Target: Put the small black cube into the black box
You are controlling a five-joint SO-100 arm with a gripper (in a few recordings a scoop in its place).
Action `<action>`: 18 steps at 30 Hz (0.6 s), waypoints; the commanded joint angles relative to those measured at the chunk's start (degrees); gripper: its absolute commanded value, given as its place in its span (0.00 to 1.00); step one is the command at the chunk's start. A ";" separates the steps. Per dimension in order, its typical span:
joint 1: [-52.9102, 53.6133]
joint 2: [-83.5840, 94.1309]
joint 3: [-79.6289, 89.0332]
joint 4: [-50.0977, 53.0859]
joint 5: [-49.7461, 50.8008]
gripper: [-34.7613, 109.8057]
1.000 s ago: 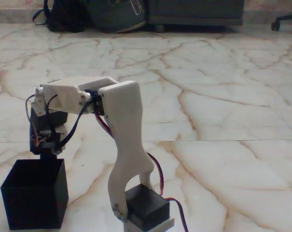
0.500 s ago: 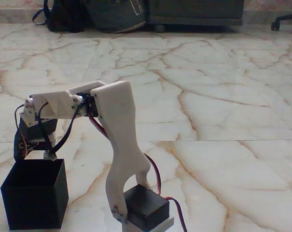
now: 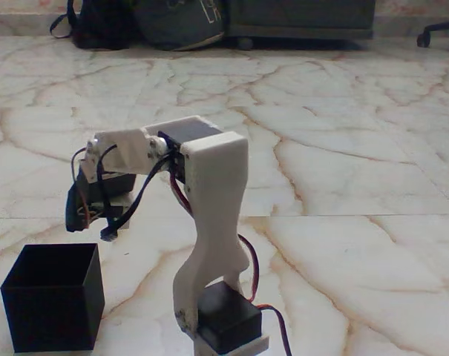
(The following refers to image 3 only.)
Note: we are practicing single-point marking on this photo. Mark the black box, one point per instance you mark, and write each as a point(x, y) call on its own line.
point(49, 315)

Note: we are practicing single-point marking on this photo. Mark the black backpack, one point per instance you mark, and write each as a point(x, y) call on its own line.
point(98, 26)

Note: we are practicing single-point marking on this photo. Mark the grey printed cushion bag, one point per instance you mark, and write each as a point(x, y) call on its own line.
point(179, 26)

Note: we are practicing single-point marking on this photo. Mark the dark grey wheeled cabinet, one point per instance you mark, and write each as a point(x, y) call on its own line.
point(302, 18)

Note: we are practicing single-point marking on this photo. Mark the black office chair base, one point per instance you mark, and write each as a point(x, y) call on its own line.
point(437, 29)

